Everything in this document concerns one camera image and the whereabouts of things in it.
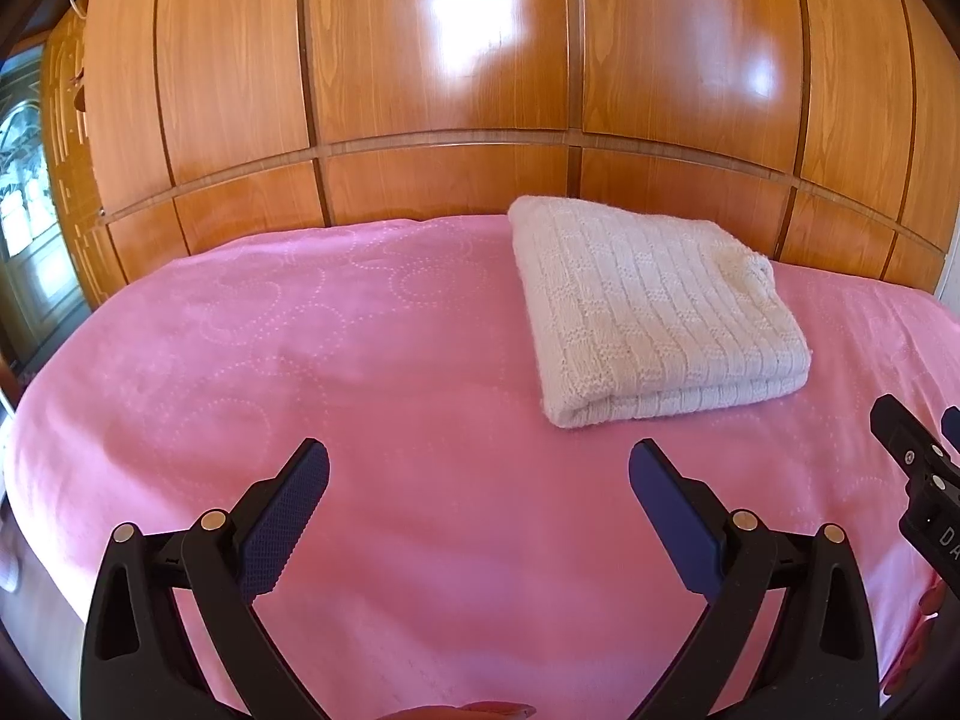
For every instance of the pink bed sheet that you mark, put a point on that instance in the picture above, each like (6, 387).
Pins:
(375, 360)

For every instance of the cream knitted sweater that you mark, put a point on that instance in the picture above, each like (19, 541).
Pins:
(645, 315)

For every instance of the person's right hand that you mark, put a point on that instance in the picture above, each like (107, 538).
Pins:
(911, 652)

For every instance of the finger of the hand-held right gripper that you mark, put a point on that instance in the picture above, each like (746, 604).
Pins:
(952, 431)
(904, 439)

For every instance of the person's left hand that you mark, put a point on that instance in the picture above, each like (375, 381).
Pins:
(465, 712)

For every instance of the ornate glass door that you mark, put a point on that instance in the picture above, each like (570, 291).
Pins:
(30, 225)

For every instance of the wooden wardrobe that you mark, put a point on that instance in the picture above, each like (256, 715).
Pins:
(450, 52)

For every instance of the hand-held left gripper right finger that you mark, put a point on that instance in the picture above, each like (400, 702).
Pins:
(667, 510)

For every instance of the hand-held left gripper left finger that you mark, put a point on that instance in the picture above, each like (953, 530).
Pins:
(292, 510)

